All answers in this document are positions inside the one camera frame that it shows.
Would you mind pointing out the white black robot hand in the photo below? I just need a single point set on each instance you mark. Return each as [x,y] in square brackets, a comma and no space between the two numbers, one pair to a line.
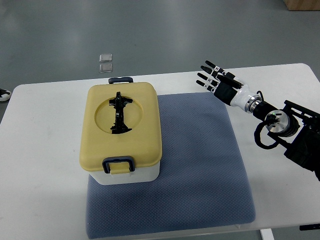
[223,84]

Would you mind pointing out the yellow box lid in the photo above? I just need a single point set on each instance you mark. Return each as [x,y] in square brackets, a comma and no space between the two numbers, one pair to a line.
[121,128]

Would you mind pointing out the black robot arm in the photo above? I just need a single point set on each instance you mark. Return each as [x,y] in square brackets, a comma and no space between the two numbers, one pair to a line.
[294,127]

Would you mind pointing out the brown cardboard box corner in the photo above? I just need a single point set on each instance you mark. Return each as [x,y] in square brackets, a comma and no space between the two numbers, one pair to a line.
[302,5]

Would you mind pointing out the white storage box base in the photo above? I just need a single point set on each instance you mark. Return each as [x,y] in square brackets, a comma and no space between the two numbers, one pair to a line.
[140,175]

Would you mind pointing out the blue grey fabric mat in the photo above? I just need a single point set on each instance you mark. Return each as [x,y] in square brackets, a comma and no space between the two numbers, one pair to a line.
[202,181]

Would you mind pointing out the upper clear floor plate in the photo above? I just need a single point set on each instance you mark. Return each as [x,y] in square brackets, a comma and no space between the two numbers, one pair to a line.
[105,57]

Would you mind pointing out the white table leg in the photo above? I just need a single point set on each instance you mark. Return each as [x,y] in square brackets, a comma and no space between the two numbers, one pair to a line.
[267,234]

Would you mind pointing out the black white object at left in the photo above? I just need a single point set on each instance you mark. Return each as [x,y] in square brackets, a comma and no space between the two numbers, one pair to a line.
[5,95]

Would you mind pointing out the black bracket under table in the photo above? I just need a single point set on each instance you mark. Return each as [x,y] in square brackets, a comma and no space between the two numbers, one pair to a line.
[309,227]

